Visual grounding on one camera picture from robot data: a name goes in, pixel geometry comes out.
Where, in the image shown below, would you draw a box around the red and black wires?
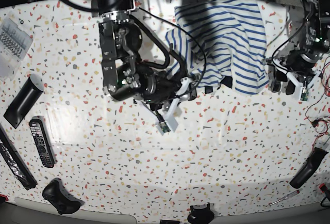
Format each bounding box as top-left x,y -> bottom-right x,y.
304,56 -> 330,134

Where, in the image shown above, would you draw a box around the blue white striped t-shirt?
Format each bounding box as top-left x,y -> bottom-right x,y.
166,0 -> 269,95

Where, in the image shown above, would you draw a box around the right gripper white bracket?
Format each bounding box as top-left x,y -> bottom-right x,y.
155,77 -> 196,135

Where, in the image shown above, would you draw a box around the red tipped screwdriver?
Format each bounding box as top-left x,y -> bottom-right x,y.
269,189 -> 301,206

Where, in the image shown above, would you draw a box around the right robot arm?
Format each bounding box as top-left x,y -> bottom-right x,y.
91,0 -> 196,134

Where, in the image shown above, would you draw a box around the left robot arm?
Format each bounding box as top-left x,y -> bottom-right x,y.
268,0 -> 329,101

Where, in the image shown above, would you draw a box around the black handle right side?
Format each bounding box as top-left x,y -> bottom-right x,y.
289,148 -> 328,189

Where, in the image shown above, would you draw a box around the clear plastic screw box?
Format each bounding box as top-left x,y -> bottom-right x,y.
1,15 -> 33,82

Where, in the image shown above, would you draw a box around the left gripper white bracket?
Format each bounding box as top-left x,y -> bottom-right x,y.
269,59 -> 321,101

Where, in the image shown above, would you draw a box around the long black wrapped bar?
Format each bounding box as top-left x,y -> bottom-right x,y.
1,126 -> 37,190

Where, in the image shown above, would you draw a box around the black game controller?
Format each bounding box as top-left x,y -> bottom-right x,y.
42,180 -> 81,215

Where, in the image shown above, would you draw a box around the black TV remote control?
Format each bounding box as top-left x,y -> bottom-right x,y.
29,118 -> 55,168

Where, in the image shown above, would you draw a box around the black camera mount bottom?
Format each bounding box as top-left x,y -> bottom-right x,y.
187,203 -> 215,224

